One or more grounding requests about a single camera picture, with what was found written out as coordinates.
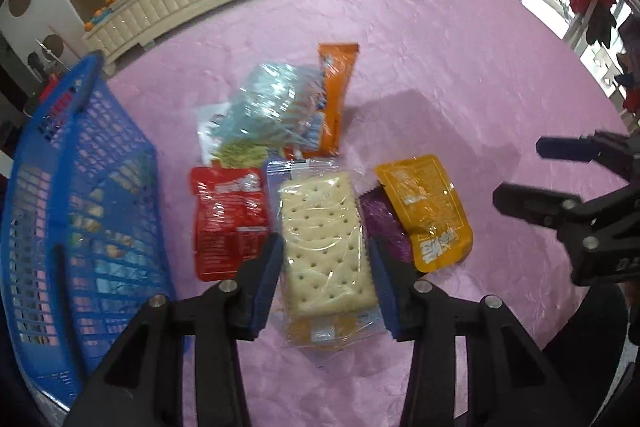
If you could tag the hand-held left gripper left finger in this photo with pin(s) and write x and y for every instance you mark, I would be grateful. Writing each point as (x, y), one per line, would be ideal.
(267, 277)

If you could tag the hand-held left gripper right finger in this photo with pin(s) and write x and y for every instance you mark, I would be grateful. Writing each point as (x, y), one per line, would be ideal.
(385, 287)

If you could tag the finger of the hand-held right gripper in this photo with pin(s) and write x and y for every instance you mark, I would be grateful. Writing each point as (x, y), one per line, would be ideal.
(530, 204)
(560, 149)

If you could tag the clear cracker packet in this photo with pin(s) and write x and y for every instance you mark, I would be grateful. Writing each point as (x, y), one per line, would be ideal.
(320, 237)

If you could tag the purple snack packet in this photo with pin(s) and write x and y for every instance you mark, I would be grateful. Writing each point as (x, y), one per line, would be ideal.
(382, 217)

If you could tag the yellow snack packet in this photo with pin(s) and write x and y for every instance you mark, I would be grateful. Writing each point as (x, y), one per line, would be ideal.
(425, 207)

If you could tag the orange snack packet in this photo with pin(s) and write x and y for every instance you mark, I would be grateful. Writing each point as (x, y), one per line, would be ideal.
(335, 107)

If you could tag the blue plastic basket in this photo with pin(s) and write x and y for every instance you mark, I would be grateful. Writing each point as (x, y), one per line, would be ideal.
(100, 147)

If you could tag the red snack packet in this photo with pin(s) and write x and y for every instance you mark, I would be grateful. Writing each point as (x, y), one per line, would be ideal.
(225, 217)

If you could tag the person's leg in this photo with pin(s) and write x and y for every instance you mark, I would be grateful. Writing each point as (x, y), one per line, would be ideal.
(585, 337)

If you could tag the white green snack packet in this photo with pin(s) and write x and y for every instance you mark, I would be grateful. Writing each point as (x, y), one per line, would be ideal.
(210, 137)

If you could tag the clear light-blue snack bag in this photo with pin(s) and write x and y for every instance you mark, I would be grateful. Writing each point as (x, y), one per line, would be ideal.
(270, 107)

